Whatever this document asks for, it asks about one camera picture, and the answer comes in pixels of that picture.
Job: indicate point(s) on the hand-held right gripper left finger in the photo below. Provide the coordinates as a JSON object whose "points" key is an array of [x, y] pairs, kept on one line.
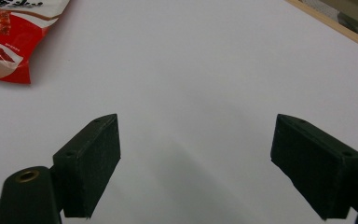
{"points": [[87, 165]]}

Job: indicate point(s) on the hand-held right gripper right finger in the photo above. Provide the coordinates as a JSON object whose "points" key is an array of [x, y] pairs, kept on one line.
{"points": [[317, 165]]}

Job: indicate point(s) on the wooden table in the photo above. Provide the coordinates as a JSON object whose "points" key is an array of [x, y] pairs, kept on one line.
{"points": [[338, 26]]}

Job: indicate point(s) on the large red seasoning packet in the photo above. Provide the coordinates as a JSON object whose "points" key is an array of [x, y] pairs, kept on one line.
{"points": [[15, 37]]}

